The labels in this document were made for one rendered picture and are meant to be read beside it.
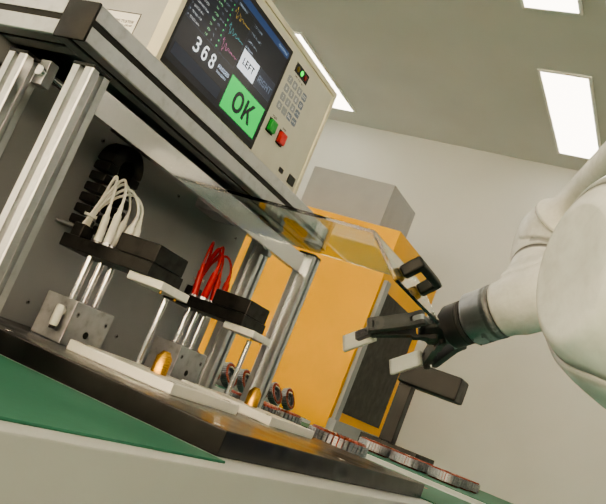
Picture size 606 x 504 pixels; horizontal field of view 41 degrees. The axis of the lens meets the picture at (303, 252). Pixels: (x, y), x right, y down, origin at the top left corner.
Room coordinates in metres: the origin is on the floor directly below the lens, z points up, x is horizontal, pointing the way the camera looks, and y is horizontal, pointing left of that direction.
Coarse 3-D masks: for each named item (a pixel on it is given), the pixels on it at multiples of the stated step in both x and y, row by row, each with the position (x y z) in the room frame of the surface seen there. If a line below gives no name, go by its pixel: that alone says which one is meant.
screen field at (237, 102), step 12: (228, 84) 1.06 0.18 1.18; (240, 84) 1.08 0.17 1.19; (228, 96) 1.07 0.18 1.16; (240, 96) 1.09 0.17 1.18; (252, 96) 1.11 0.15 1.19; (228, 108) 1.08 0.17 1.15; (240, 108) 1.10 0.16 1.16; (252, 108) 1.12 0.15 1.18; (240, 120) 1.11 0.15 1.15; (252, 120) 1.13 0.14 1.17; (252, 132) 1.15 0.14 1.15
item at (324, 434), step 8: (320, 432) 1.39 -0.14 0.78; (328, 432) 1.39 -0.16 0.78; (328, 440) 1.38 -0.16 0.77; (336, 440) 1.38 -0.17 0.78; (344, 440) 1.39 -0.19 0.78; (352, 440) 1.40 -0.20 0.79; (344, 448) 1.38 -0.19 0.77; (352, 448) 1.39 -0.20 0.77; (360, 448) 1.39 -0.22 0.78; (360, 456) 1.40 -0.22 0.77
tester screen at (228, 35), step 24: (192, 0) 0.94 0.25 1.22; (216, 0) 0.98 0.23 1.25; (240, 0) 1.02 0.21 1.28; (192, 24) 0.96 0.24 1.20; (216, 24) 0.99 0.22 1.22; (240, 24) 1.03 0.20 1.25; (264, 24) 1.08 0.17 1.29; (168, 48) 0.94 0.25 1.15; (216, 48) 1.01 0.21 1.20; (240, 48) 1.05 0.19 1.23; (264, 48) 1.10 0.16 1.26; (216, 72) 1.03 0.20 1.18; (240, 72) 1.07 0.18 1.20
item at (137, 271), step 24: (72, 240) 0.99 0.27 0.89; (96, 240) 0.98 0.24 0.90; (120, 240) 0.96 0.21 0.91; (144, 240) 0.94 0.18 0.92; (96, 264) 1.00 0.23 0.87; (120, 264) 0.95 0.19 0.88; (144, 264) 0.93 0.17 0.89; (168, 264) 0.96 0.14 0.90; (72, 288) 0.98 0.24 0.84; (168, 288) 0.93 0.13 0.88
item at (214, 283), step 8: (224, 248) 1.20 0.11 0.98; (208, 256) 1.24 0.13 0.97; (216, 256) 1.23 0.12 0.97; (224, 256) 1.24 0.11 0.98; (208, 264) 1.24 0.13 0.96; (200, 272) 1.21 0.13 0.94; (216, 272) 1.18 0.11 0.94; (200, 280) 1.21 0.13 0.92; (208, 280) 1.19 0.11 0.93; (216, 280) 1.20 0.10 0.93; (192, 288) 1.24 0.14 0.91; (208, 288) 1.18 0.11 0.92; (216, 288) 1.20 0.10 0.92; (224, 288) 1.23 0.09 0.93; (200, 296) 1.19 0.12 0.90; (208, 296) 1.23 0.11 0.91
